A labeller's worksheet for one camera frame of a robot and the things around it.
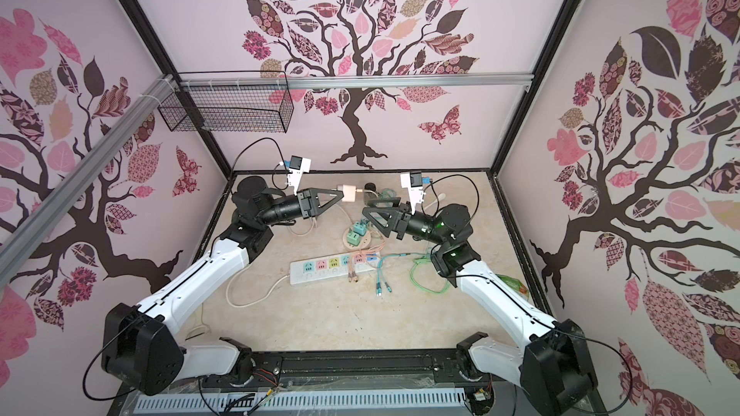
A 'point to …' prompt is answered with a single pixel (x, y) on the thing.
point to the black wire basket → (229, 101)
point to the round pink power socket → (364, 240)
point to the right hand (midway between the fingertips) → (369, 208)
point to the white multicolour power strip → (312, 270)
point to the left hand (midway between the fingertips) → (343, 200)
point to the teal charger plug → (359, 228)
